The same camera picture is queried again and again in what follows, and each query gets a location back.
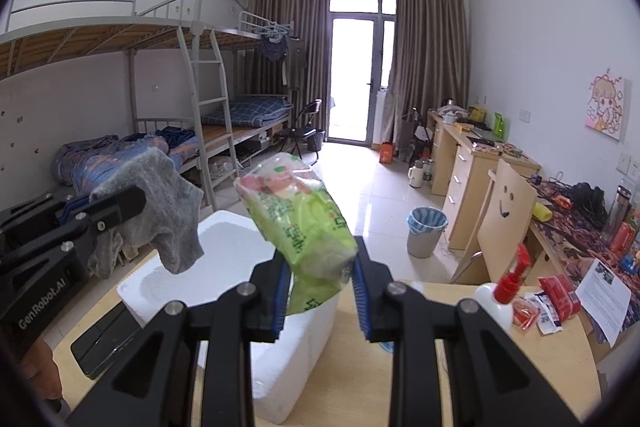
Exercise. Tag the desk with printed tablecloth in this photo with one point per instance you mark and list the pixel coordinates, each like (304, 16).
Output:
(575, 237)

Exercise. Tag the black folding chair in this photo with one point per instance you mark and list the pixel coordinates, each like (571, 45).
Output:
(305, 117)

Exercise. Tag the grey trash bin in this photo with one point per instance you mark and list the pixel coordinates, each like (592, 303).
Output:
(425, 234)

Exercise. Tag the green tissue packet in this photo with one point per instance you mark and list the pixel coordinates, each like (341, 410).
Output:
(300, 227)

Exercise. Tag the large red snack packet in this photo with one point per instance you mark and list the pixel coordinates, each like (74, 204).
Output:
(560, 297)

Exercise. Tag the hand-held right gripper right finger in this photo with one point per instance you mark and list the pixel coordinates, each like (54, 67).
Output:
(361, 302)

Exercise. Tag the dark hanging clothes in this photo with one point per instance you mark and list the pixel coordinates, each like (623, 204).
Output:
(295, 57)

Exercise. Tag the white thermos jug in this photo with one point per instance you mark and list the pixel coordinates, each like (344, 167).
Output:
(415, 174)

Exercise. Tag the grey metal bunk bed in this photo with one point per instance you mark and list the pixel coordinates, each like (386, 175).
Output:
(250, 38)
(100, 32)

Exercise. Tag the printed paper sheet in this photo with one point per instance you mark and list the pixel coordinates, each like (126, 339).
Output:
(607, 297)

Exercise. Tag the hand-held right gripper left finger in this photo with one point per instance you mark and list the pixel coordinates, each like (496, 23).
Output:
(280, 302)

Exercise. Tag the black bucket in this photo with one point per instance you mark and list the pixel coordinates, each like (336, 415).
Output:
(316, 141)

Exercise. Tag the cartoon wall poster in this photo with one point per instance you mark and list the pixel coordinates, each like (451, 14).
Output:
(606, 104)

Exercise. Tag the white bottle with red pump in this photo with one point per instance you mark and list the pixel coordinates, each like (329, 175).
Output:
(495, 307)

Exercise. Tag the white wall switch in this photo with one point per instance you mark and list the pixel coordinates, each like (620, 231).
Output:
(526, 115)

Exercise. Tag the brown curtain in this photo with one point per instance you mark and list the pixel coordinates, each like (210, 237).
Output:
(430, 47)
(290, 7)

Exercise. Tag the blue patterned blanket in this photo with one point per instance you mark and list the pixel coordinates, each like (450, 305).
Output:
(85, 162)

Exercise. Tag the black phone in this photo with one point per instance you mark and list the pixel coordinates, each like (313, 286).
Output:
(100, 342)

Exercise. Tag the grey sock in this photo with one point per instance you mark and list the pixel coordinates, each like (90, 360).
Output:
(160, 197)

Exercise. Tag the wooden desk with drawers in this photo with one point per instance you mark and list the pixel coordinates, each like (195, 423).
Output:
(462, 177)

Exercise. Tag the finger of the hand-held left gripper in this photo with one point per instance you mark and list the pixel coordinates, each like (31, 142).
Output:
(117, 204)
(75, 208)

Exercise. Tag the blue plaid bedding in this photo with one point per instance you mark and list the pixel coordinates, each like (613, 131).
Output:
(250, 107)

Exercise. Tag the glass balcony door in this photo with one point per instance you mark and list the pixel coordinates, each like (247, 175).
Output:
(357, 72)

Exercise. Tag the person's left forearm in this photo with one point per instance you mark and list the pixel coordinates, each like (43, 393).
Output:
(40, 367)

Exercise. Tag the orange bag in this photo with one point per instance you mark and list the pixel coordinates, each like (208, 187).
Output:
(386, 153)

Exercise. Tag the steel thermos bottle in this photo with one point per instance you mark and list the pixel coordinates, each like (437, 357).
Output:
(619, 212)

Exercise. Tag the white wall socket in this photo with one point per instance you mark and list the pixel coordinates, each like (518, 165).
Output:
(627, 164)

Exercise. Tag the grey bed ladder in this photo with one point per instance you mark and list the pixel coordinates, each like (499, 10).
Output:
(222, 102)

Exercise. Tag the small red snack packet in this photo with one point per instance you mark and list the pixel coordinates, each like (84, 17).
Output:
(525, 313)

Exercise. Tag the white foam box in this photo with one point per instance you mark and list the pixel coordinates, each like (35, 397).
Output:
(225, 242)

